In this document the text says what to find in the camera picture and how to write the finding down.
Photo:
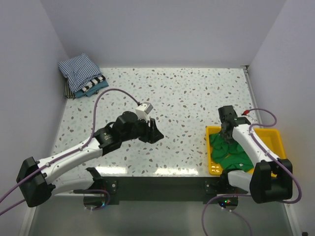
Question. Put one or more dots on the black white wide-striped folded top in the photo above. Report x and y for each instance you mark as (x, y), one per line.
(92, 83)

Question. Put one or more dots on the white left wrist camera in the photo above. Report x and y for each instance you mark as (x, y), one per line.
(143, 110)

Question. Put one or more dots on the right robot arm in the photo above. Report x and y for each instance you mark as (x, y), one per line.
(272, 178)

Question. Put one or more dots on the yellow plastic tray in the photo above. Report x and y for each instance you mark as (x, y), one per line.
(270, 137)

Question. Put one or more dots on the green tank top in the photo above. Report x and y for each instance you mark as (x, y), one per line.
(229, 156)

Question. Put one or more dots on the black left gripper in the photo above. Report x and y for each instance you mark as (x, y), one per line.
(152, 134)

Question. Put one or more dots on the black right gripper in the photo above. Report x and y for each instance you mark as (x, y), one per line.
(229, 140)

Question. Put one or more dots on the thin-striped black white folded top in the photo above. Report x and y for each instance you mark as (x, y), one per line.
(68, 92)

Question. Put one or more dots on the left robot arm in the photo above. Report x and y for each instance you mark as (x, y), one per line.
(40, 180)

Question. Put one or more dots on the blue white striped tank top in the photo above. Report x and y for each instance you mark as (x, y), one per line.
(79, 71)

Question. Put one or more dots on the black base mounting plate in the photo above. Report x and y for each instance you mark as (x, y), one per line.
(159, 189)

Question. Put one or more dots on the aluminium frame rail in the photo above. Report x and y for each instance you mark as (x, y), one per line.
(185, 101)

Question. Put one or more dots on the blue folded tank top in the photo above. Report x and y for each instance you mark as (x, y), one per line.
(92, 90)

